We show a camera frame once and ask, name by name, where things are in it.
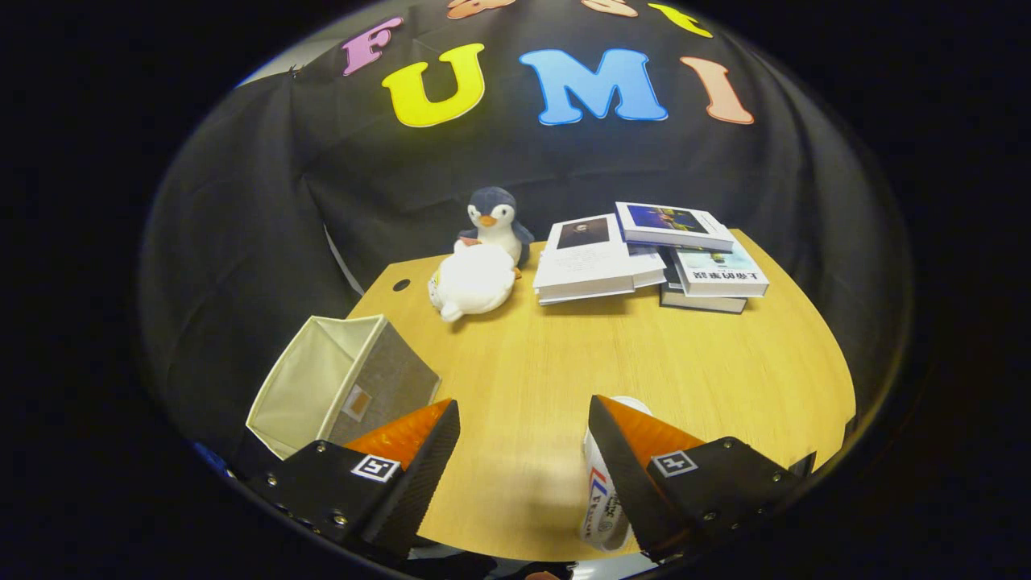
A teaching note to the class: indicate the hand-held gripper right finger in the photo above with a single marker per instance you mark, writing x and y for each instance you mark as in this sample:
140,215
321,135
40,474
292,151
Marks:
636,491

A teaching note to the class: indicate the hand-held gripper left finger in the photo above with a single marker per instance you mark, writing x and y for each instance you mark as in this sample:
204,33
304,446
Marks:
403,499

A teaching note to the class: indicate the white striped canvas shoe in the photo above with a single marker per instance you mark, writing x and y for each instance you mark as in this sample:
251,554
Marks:
600,499

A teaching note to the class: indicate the grey fabric storage box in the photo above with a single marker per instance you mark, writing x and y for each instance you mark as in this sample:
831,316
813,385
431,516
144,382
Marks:
387,379

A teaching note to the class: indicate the dark grey book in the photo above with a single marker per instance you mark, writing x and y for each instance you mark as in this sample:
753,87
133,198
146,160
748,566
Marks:
701,304

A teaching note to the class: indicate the white round plush toy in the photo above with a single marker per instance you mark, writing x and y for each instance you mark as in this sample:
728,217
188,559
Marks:
475,282

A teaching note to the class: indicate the book with pale teal cover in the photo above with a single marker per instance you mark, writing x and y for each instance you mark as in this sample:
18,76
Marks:
721,274

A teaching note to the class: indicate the white book with dark portrait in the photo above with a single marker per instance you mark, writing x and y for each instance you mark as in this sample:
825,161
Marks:
584,262

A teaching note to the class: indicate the book with blue picture cover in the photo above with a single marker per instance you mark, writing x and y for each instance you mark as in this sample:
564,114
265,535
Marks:
672,221

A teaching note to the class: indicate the grey penguin plush toy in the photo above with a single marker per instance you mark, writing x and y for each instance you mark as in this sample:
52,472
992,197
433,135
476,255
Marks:
493,221

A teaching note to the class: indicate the black backdrop cloth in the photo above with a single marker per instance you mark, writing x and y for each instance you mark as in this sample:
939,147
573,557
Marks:
322,177

